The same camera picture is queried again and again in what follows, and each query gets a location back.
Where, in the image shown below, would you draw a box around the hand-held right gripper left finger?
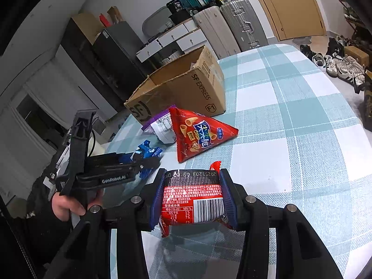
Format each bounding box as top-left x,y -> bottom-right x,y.
43,168 -> 167,279

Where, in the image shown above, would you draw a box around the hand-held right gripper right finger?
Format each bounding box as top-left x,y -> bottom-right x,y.
219,169 -> 345,279

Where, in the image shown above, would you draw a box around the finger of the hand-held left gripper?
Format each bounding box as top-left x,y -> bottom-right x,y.
128,157 -> 162,177
116,152 -> 136,165

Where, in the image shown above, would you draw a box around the blue snack packet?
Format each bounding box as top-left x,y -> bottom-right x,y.
118,140 -> 163,181

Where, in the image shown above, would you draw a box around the small red snack packet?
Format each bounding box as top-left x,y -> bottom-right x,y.
158,161 -> 236,237

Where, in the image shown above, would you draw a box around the purple snack bag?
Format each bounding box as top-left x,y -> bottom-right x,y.
141,109 -> 176,143

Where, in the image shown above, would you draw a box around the person's left forearm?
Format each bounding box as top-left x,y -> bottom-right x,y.
25,169 -> 70,239

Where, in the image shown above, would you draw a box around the person's left hand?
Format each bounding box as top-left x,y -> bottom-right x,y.
52,188 -> 103,221

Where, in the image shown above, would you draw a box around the red triangular chip bag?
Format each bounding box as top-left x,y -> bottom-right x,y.
169,106 -> 239,163

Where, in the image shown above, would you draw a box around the blue white checked tablecloth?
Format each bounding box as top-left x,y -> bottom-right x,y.
106,44 -> 372,279

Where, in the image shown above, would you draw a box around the black refrigerator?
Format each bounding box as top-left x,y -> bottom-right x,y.
93,21 -> 149,93

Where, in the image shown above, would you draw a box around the white drawer dresser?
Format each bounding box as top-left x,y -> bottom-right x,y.
136,17 -> 208,63

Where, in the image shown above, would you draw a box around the rounded grey vanity mirror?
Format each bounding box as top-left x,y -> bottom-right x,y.
142,7 -> 179,40

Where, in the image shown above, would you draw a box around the beige suitcase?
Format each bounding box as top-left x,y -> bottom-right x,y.
190,5 -> 242,61

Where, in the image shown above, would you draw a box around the black box with white label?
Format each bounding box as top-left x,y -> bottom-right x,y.
166,0 -> 189,13

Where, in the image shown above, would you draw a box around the silver suitcase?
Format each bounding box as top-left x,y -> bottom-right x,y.
219,0 -> 268,52

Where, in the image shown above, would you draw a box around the scattered loose shoes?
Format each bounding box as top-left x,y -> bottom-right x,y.
299,35 -> 367,93

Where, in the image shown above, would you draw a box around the small closed cardboard box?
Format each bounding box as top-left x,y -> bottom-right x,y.
344,46 -> 369,66

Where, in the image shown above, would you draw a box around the wooden door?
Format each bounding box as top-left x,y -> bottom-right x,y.
244,0 -> 325,41

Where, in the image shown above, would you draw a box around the wooden shoe rack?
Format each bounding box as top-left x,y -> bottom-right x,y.
337,0 -> 372,44

